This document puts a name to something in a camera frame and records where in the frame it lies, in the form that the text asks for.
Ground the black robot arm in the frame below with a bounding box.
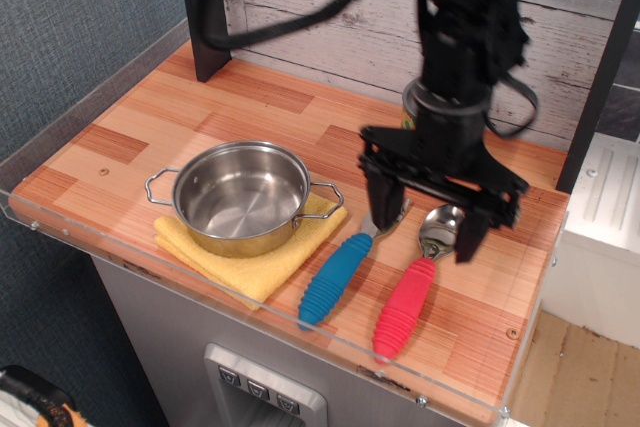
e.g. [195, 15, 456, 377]
[360, 0, 528, 263]

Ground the clear acrylic table guard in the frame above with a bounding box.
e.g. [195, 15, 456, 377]
[3, 26, 568, 426]

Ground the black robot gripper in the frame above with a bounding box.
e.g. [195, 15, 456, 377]
[360, 96, 529, 263]

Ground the grey toy fridge cabinet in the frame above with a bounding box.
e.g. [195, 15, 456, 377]
[93, 258, 456, 426]

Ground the yellow folded cloth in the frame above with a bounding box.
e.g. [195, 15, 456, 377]
[154, 207, 348, 310]

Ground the blue handled metal fork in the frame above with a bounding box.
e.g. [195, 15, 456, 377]
[297, 198, 411, 331]

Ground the stainless steel pot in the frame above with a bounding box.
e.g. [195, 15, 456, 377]
[145, 140, 344, 258]

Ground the orange object bottom left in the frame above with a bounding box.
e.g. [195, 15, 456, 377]
[35, 405, 89, 427]

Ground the white toy sink unit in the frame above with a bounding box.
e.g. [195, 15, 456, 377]
[541, 133, 639, 347]

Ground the red handled metal spoon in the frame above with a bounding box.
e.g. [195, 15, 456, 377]
[372, 204, 465, 362]

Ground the dark right support post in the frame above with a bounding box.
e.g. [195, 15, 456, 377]
[556, 0, 639, 194]

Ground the peas and carrots can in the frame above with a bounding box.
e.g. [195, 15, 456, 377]
[401, 78, 424, 130]

